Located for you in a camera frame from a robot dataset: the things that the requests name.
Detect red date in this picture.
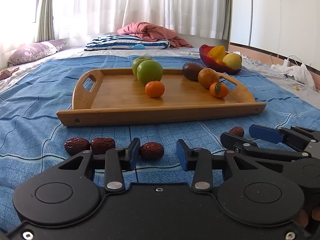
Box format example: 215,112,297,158
228,126,245,138
64,138,91,156
139,142,164,161
90,138,116,155

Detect small mandarin with leaf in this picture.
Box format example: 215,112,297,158
209,81,228,99

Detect brownish orange fruit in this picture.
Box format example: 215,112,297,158
198,68,220,89

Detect small mandarin without leaf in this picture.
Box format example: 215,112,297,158
145,80,165,98

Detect smooth green apple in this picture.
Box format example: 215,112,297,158
137,60,163,86

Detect green apple with stem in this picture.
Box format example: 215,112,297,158
131,56,151,76

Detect person's right hand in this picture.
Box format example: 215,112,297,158
295,207,320,228

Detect white crumpled clothes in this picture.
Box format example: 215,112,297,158
271,64,316,91

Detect wooden serving tray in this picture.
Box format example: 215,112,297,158
57,68,266,127

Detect red glass fruit bowl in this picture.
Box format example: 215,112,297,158
199,44,242,75

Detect small orange in bowl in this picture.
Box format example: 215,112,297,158
215,59,225,66

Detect blue checkered cloth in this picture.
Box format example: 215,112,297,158
1,55,319,232

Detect right green curtain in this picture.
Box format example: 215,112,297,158
222,0,232,41

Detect blue striped pillow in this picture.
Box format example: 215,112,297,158
85,34,170,51

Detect white wardrobe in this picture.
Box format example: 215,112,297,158
230,0,319,69

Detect pink blanket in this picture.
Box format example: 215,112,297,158
117,22,193,48

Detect purple floral pillow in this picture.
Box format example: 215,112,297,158
7,40,66,67

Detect brown cloth at left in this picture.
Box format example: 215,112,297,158
0,67,19,80

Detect green side curtain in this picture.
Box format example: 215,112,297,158
36,0,54,42

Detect white sheer curtain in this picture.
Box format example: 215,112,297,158
53,0,225,40

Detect white charger cable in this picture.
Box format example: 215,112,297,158
268,53,312,67

